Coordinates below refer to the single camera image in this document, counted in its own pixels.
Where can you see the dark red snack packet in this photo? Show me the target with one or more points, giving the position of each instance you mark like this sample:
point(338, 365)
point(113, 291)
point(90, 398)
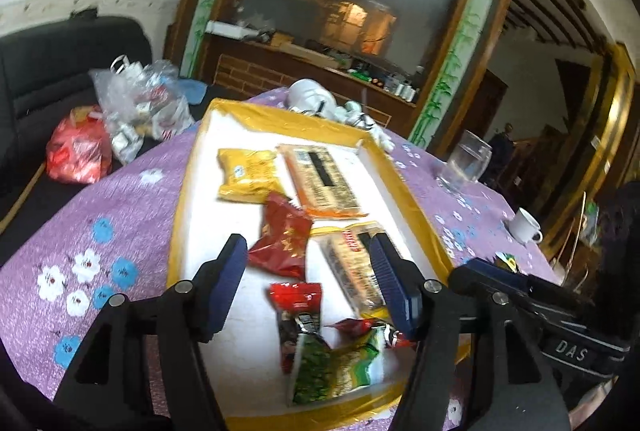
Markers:
point(282, 236)

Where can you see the red plastic bag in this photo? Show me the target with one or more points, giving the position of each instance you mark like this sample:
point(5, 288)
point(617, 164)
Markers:
point(77, 151)

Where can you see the yellow-edged cracker packet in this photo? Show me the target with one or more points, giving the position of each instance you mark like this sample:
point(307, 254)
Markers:
point(350, 261)

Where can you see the white work gloves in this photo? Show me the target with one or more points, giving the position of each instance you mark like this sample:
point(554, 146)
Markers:
point(362, 118)

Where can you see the green pea snack packet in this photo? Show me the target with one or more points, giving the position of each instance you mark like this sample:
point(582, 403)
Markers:
point(335, 363)

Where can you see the yellow snack packet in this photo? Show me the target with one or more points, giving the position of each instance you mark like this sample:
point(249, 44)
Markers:
point(247, 173)

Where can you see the gold framed furniture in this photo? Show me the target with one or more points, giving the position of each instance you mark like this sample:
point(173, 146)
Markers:
point(600, 121)

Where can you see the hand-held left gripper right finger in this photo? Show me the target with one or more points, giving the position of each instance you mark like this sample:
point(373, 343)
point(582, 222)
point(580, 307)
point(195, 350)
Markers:
point(395, 291)

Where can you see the red and black candy packet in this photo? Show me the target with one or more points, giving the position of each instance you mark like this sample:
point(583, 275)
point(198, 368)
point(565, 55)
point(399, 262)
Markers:
point(297, 311)

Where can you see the small green snack packet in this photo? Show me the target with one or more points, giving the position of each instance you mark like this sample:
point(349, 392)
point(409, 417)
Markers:
point(506, 262)

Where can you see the white flat box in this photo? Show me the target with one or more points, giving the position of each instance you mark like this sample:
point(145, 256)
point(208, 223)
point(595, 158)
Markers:
point(225, 27)

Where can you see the black sofa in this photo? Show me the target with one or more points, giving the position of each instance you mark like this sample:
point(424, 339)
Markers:
point(60, 56)

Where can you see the white ceramic cup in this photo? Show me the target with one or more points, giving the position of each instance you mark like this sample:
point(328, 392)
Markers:
point(522, 223)

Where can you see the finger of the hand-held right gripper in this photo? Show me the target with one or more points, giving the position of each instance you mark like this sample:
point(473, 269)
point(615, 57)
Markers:
point(495, 273)

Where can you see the yellow cardboard box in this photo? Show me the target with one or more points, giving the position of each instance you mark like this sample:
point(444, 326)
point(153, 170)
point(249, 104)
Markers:
point(200, 191)

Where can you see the small red snack packet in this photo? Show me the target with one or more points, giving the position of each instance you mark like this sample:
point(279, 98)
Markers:
point(357, 326)

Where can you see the orange-edged cracker packet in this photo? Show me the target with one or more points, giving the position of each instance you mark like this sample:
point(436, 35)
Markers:
point(320, 178)

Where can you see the clear glass mug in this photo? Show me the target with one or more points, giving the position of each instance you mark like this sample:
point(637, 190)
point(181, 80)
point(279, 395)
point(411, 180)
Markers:
point(465, 161)

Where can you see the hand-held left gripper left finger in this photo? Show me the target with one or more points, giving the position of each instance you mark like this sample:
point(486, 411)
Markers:
point(227, 286)

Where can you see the clear plastic bag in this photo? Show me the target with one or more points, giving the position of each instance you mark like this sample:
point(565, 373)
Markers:
point(142, 106)

